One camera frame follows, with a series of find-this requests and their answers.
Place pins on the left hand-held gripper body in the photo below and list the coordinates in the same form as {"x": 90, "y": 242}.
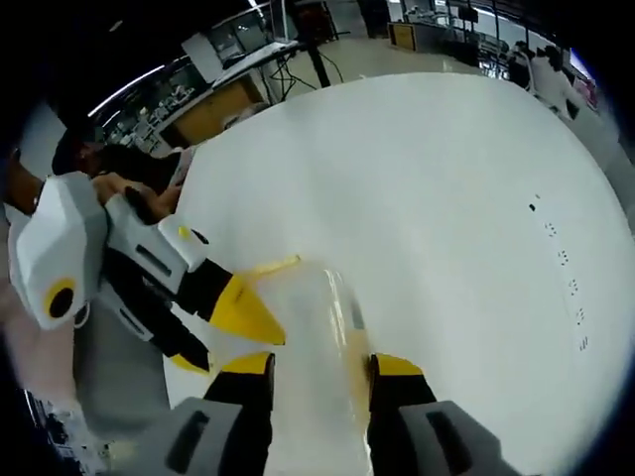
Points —
{"x": 59, "y": 238}

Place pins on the clear box with yellow plastic buckle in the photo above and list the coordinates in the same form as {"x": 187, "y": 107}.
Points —
{"x": 307, "y": 347}

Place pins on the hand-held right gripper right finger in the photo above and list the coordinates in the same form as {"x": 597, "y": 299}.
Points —
{"x": 402, "y": 421}

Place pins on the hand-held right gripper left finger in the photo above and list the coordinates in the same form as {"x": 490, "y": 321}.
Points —
{"x": 233, "y": 421}

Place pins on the yellow cabinet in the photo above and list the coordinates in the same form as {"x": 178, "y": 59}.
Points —
{"x": 403, "y": 35}

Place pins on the person's head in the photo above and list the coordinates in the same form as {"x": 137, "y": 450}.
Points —
{"x": 129, "y": 161}

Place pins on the person's left hand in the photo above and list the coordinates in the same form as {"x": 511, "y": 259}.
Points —
{"x": 161, "y": 203}

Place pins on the wooden cabinet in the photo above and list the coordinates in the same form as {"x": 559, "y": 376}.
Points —
{"x": 218, "y": 109}

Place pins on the open laptop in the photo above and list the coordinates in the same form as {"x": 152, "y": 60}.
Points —
{"x": 233, "y": 54}

